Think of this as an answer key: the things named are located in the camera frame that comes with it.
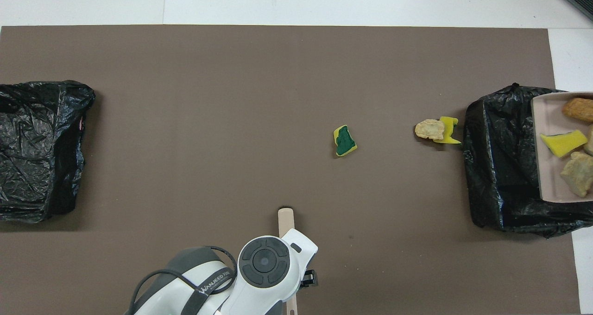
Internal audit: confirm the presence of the black bag lined bin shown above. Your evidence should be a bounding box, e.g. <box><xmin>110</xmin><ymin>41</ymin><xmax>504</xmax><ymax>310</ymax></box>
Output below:
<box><xmin>463</xmin><ymin>83</ymin><xmax>593</xmax><ymax>239</ymax></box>
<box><xmin>0</xmin><ymin>80</ymin><xmax>96</xmax><ymax>224</ymax></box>

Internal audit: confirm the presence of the orange brown bread roll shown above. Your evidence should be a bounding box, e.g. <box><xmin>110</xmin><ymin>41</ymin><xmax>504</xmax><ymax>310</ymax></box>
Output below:
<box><xmin>562</xmin><ymin>97</ymin><xmax>593</xmax><ymax>124</ymax></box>

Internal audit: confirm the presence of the beige plastic dustpan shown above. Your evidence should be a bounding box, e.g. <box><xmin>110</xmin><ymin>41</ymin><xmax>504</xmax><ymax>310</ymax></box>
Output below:
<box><xmin>531</xmin><ymin>92</ymin><xmax>593</xmax><ymax>203</ymax></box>

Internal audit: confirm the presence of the green and yellow sponge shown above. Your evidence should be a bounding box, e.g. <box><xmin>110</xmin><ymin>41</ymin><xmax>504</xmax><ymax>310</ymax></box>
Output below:
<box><xmin>334</xmin><ymin>125</ymin><xmax>358</xmax><ymax>158</ymax></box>

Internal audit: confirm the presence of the pale chunky bread piece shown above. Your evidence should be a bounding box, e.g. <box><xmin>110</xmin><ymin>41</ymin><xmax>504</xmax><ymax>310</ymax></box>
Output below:
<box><xmin>560</xmin><ymin>151</ymin><xmax>593</xmax><ymax>198</ymax></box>

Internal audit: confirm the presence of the yellow sponge wedge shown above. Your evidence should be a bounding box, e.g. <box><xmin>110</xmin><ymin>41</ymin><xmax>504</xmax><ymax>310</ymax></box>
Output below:
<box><xmin>540</xmin><ymin>129</ymin><xmax>588</xmax><ymax>158</ymax></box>

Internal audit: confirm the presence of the round pale bread piece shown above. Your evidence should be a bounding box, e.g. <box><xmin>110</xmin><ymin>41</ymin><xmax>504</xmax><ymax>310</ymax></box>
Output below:
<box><xmin>414</xmin><ymin>119</ymin><xmax>445</xmax><ymax>141</ymax></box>

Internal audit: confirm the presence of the beige hand brush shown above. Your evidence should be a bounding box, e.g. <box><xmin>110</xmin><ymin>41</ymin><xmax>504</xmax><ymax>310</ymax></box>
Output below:
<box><xmin>278</xmin><ymin>207</ymin><xmax>298</xmax><ymax>315</ymax></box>

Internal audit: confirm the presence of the brown table mat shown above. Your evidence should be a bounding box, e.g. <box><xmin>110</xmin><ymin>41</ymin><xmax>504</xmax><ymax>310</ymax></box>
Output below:
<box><xmin>0</xmin><ymin>25</ymin><xmax>581</xmax><ymax>315</ymax></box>

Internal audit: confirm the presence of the curled yellow sponge piece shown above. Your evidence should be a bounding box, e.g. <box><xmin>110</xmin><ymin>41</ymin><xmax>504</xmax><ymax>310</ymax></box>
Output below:
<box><xmin>435</xmin><ymin>116</ymin><xmax>462</xmax><ymax>145</ymax></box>

